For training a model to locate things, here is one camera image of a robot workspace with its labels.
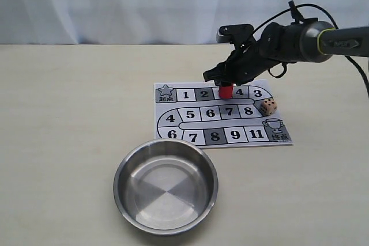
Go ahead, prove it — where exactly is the red cylinder game piece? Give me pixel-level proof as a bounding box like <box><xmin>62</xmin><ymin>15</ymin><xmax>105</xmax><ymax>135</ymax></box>
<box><xmin>219</xmin><ymin>85</ymin><xmax>233</xmax><ymax>99</ymax></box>

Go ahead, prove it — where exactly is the wooden die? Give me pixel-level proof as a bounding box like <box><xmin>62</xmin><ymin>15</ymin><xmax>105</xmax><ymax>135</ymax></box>
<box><xmin>259</xmin><ymin>98</ymin><xmax>277</xmax><ymax>116</ymax></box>

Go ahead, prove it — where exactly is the black cable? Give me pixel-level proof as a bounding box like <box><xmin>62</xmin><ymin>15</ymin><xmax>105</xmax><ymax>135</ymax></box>
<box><xmin>247</xmin><ymin>0</ymin><xmax>369</xmax><ymax>97</ymax></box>

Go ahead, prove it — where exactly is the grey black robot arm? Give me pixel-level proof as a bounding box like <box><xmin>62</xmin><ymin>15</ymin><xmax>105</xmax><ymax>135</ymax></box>
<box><xmin>203</xmin><ymin>18</ymin><xmax>368</xmax><ymax>86</ymax></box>

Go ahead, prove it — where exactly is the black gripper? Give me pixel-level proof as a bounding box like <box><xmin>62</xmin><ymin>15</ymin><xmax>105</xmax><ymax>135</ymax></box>
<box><xmin>203</xmin><ymin>43</ymin><xmax>277</xmax><ymax>87</ymax></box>

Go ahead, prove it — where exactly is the paper number game board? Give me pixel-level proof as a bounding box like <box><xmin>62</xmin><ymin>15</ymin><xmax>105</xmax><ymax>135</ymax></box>
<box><xmin>154</xmin><ymin>80</ymin><xmax>293</xmax><ymax>149</ymax></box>

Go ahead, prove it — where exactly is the stainless steel bowl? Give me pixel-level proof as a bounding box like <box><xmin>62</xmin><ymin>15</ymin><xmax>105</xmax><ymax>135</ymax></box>
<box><xmin>113</xmin><ymin>138</ymin><xmax>219</xmax><ymax>236</ymax></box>

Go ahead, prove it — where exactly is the white backdrop curtain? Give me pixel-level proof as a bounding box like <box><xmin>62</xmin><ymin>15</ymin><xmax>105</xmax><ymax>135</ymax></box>
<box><xmin>1</xmin><ymin>0</ymin><xmax>368</xmax><ymax>44</ymax></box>

